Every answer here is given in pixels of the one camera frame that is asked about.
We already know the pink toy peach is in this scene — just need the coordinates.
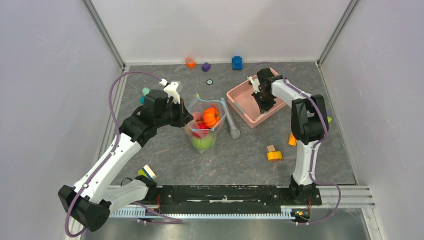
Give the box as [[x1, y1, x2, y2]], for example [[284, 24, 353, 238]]
[[191, 112, 203, 122]]

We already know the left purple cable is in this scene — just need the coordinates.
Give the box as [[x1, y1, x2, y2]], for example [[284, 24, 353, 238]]
[[64, 70, 163, 238]]

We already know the pink plastic basket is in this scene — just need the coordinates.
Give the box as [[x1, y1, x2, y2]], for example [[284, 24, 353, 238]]
[[226, 77, 287, 129]]

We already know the clear zip top bag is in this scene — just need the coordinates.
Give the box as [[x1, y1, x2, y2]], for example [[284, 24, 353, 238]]
[[184, 93, 228, 154]]

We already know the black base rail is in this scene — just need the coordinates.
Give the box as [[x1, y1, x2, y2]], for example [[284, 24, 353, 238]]
[[135, 175, 323, 215]]

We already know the red toy apple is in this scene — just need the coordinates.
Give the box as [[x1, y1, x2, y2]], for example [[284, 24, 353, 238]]
[[192, 121, 210, 139]]

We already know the yellow toy brick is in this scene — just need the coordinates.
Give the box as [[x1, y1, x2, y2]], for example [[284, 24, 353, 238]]
[[266, 151, 283, 162]]

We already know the small wooden cube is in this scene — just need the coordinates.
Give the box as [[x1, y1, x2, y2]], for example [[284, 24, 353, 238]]
[[266, 145, 276, 153]]

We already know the mint green toy microphone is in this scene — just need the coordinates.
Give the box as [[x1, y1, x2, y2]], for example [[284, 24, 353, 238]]
[[139, 87, 151, 105]]

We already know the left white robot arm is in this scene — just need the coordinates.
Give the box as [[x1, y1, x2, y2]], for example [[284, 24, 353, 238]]
[[58, 89, 193, 232]]

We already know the orange toy pumpkin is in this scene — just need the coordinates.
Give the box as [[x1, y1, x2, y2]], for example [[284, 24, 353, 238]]
[[202, 107, 221, 129]]

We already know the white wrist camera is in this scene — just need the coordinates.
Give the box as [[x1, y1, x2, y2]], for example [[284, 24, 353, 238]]
[[247, 76, 261, 94], [159, 78, 183, 104]]

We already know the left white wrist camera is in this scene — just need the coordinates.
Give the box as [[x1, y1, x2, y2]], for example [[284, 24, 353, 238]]
[[159, 78, 183, 104]]

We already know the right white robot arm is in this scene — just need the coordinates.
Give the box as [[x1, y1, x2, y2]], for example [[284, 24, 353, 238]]
[[247, 68, 329, 204]]

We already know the white blue green block stack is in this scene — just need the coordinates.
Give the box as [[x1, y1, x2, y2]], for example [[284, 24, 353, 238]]
[[137, 164, 157, 181]]

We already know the green toy cabbage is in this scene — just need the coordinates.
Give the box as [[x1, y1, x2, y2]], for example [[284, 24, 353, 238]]
[[191, 135, 215, 151]]

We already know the purple toy cube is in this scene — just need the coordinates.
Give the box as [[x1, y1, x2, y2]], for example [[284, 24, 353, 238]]
[[201, 62, 211, 72]]

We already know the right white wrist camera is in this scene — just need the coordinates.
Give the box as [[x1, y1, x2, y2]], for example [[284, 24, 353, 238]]
[[247, 76, 261, 94]]

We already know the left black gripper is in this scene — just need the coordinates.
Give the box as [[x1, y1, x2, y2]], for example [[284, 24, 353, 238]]
[[155, 97, 194, 128]]

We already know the grey toy microphone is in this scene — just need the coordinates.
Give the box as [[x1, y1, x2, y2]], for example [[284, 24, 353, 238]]
[[220, 97, 241, 139]]

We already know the orange toy brick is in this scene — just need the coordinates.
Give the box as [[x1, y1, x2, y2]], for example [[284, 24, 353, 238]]
[[288, 132, 297, 147]]

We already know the blue toy car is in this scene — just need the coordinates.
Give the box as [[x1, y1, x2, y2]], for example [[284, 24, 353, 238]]
[[231, 56, 244, 70]]

